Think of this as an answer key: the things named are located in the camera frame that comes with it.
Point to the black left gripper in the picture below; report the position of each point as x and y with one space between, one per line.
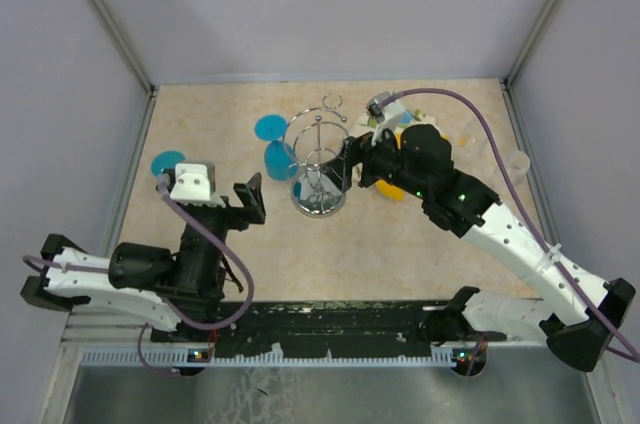
251 195

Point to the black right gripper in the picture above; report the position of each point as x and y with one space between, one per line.
357 149

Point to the blue wine glass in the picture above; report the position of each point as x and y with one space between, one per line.
278 155
163 166

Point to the clear wine glass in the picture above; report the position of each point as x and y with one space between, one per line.
470 142
517 164

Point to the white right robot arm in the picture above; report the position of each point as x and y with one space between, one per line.
575 312

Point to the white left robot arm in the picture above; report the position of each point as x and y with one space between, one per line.
203 286

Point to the chrome wine glass rack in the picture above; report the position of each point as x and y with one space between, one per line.
313 138

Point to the yellow cloth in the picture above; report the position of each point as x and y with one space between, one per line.
389 191

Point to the white patterned cloth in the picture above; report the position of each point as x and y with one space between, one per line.
365 124

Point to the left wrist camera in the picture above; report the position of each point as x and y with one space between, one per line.
194 183

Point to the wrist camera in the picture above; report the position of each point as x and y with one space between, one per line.
388 112
194 183

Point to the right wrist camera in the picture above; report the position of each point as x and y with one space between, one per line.
388 112

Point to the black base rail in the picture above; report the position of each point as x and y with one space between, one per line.
305 330

